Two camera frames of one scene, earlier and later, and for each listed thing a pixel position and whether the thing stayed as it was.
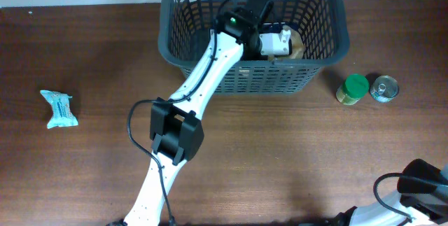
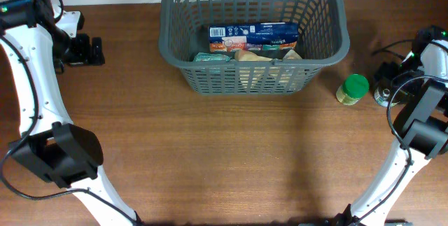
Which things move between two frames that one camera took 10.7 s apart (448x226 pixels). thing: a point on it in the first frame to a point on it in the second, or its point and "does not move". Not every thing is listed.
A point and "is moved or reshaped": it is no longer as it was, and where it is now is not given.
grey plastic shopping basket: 191,5 does not move
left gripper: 259,57 to 82,56
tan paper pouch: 297,46 is moved or reshaped
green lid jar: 354,87 does not move
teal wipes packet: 63,115 is moved or reshaped
